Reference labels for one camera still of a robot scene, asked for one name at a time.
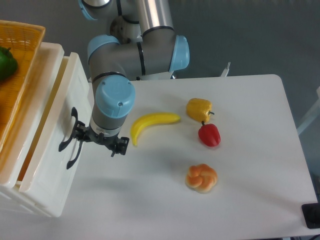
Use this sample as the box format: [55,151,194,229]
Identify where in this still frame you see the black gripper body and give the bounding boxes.
[84,126,119,150]

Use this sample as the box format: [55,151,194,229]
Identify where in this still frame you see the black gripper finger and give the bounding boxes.
[72,120,89,142]
[110,137,130,157]

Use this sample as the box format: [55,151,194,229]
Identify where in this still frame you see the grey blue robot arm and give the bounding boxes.
[73,0,190,155]

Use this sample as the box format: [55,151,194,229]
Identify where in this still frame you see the white drawer cabinet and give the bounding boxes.
[0,41,66,218]

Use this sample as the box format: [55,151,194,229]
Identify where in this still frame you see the yellow toy banana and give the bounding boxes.
[130,112,181,147]

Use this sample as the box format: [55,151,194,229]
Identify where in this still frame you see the orange toy baguette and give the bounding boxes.
[17,150,33,181]

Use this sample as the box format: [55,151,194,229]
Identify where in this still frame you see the knotted toy bread roll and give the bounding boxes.
[185,163,218,194]

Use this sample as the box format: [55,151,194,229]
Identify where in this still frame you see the yellow toy pepper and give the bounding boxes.
[186,98,215,123]

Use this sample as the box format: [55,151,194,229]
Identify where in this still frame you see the red toy pepper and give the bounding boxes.
[198,121,221,147]

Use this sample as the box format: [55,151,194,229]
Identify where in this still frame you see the green toy pepper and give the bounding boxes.
[0,46,18,81]

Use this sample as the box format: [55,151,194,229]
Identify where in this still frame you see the orange plastic basket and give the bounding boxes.
[0,20,46,148]

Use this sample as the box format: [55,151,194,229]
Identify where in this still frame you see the white chair part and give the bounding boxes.
[296,87,320,135]

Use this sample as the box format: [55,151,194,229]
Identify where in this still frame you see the black device at edge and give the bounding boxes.
[301,203,320,229]

